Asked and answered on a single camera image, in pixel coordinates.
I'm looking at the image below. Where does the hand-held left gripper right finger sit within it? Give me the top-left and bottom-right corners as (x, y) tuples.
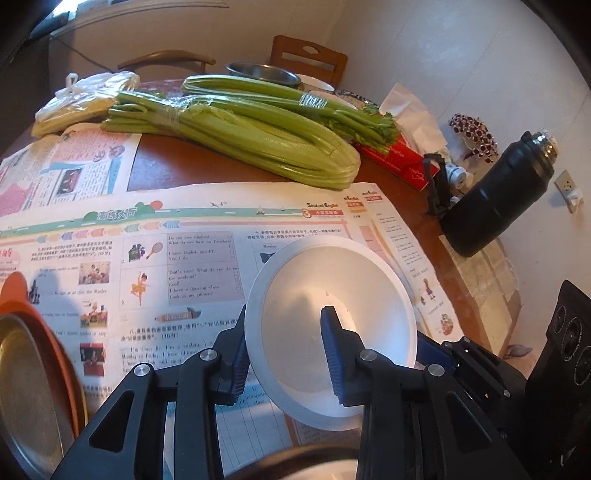
(320, 305), (529, 480)

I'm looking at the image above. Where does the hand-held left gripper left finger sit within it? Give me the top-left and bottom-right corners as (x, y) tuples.
(50, 318), (252, 480)

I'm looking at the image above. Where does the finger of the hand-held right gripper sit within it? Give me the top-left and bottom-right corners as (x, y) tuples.
(417, 333), (527, 416)

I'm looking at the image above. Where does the red paper bowl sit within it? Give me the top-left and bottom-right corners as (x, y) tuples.
(244, 235), (419, 431)

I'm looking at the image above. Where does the steel pan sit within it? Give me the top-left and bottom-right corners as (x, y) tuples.
(0, 314), (79, 467)

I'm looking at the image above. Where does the large printed newspaper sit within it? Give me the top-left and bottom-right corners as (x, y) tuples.
(0, 182), (416, 462)

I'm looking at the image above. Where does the black thermos bottle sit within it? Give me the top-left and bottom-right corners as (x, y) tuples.
(441, 130), (561, 258)

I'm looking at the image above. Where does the small white round object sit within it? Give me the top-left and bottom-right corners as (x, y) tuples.
(445, 164), (469, 190)

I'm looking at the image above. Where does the red tissue pack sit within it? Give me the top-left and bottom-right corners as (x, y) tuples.
(355, 134), (439, 191)

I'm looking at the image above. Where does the beaded ornament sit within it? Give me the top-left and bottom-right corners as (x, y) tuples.
(449, 113), (499, 160)

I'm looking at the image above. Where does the celery bunch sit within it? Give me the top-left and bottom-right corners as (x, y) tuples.
(181, 74), (400, 155)
(100, 90), (362, 190)

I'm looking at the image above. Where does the white tissue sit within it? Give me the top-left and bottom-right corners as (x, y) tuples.
(379, 83), (451, 153)

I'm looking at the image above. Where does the patterned plate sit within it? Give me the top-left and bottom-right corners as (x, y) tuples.
(335, 89), (375, 109)

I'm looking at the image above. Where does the pink printed newspaper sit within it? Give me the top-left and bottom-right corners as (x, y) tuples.
(0, 127), (144, 217)

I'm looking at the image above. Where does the white ceramic bowl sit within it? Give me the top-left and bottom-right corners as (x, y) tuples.
(295, 74), (336, 93)

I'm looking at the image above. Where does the large steel bowl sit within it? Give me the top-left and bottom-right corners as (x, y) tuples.
(225, 62), (303, 88)

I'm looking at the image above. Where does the orange wooden chair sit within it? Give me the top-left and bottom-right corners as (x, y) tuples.
(269, 34), (348, 88)

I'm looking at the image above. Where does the plastic bag with yellow food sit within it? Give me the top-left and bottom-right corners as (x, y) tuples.
(33, 71), (141, 137)

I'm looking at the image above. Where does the curved dark wooden chair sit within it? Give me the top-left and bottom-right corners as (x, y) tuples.
(117, 50), (216, 75)

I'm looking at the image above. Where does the black strap clip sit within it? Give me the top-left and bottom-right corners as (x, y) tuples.
(422, 152), (451, 217)

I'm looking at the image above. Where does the white wall socket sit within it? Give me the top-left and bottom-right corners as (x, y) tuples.
(556, 170), (585, 213)

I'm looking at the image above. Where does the black cable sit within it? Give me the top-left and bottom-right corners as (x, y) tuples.
(46, 37), (121, 65)

